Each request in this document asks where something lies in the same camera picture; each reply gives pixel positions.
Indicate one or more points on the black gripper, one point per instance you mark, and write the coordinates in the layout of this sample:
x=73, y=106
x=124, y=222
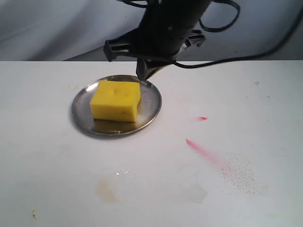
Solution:
x=156, y=43

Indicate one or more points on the yellow sponge block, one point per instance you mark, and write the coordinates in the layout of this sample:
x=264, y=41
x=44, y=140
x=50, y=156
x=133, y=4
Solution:
x=116, y=101

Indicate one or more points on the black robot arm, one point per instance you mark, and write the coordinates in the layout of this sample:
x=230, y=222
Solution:
x=176, y=7

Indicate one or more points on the beige liquid spill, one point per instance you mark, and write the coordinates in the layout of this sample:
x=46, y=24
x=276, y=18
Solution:
x=114, y=186

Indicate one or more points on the round steel plate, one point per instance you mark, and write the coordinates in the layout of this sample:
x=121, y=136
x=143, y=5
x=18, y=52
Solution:
x=148, y=109

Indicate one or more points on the grey backdrop cloth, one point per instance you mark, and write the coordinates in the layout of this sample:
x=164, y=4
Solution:
x=57, y=30

